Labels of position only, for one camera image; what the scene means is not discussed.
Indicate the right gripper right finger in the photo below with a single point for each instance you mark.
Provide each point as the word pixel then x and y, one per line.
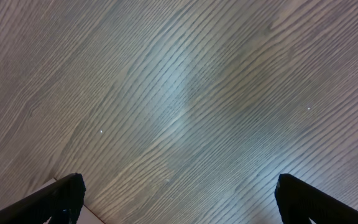
pixel 301 203

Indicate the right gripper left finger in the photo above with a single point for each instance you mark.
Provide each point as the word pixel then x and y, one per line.
pixel 59 203

